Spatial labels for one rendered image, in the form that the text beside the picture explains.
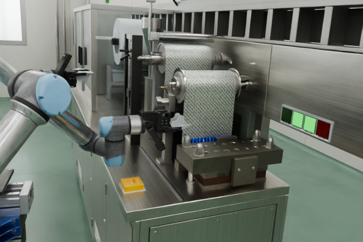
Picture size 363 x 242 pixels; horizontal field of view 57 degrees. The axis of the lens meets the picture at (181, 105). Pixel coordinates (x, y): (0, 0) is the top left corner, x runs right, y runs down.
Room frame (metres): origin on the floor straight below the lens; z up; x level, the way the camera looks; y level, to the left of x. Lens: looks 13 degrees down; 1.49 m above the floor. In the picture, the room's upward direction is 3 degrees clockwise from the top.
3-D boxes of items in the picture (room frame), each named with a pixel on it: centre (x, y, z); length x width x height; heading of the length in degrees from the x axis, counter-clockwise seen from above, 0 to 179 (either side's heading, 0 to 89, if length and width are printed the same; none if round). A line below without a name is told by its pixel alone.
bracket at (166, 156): (1.39, 0.07, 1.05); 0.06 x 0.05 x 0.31; 113
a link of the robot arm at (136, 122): (1.24, 0.18, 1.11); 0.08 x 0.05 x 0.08; 23
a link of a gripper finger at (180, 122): (1.29, 0.00, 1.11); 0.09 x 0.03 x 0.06; 112
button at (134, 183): (1.13, 0.17, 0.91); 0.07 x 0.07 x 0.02; 23
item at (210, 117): (1.36, -0.12, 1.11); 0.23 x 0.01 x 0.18; 113
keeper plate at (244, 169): (1.19, -0.25, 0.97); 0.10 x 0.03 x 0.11; 113
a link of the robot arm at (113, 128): (1.21, 0.25, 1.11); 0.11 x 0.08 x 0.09; 113
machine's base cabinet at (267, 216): (2.26, 0.34, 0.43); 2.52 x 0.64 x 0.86; 23
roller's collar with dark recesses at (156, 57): (1.59, 0.13, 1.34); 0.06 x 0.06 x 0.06; 23
